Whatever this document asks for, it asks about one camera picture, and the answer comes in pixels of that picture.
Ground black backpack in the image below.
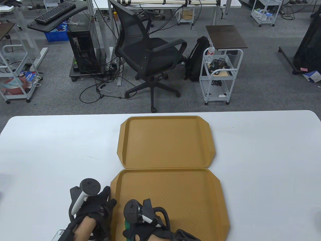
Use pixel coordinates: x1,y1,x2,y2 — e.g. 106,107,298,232
185,36,211,82

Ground person's right hand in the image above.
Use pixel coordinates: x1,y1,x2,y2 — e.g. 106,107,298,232
122,222,177,241

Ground white rolling cart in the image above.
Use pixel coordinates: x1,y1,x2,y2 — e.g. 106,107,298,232
199,48,244,105
0,45,37,104
251,0,282,27

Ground black wire basket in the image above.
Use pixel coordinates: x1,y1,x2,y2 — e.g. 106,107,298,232
209,58,230,71

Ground black curved desk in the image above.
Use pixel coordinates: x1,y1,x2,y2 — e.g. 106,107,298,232
27,0,89,32

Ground person's left hand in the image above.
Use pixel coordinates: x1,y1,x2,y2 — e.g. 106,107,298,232
69,186,117,241

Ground white metal frame table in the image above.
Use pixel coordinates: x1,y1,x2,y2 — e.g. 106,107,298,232
88,0,242,63

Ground black computer tower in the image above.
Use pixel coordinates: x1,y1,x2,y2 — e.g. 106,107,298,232
67,24,106,74

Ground white and blue box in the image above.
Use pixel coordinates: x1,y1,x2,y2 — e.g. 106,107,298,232
302,71,321,83

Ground clear water bottle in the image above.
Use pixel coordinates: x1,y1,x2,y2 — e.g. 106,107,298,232
204,45,215,64

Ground blue plastic crate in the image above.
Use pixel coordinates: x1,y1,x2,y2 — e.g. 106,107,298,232
45,23,69,42

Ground blue paper bag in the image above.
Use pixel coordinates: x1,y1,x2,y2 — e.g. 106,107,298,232
19,71,42,87

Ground red patterned bag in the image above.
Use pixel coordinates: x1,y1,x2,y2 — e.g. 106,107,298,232
1,77,33,95

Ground black wrist camera with label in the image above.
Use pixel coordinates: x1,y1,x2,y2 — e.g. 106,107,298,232
51,222,75,241

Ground black keyboard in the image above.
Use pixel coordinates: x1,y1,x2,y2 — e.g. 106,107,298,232
35,2,76,25

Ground black mesh office chair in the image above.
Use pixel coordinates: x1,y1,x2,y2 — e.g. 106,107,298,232
115,0,188,113

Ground black and white controller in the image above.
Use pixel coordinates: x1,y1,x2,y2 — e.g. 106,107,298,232
123,199,171,230
68,178,101,221

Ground brown plastic food tray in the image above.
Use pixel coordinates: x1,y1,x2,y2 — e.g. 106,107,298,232
110,168,231,241
117,115,216,169

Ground dark brown side table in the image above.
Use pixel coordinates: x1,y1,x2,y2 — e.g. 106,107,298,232
206,25,248,50
0,22,16,42

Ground black rolling platform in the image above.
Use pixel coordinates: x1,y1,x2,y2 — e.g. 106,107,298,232
69,60,118,82

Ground person's left forearm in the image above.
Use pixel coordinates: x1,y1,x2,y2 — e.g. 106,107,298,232
74,216,97,241

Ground tangle of black cables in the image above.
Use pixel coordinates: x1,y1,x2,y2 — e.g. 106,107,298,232
79,58,137,104

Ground black covered stand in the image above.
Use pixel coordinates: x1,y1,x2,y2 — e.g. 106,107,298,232
278,16,321,75

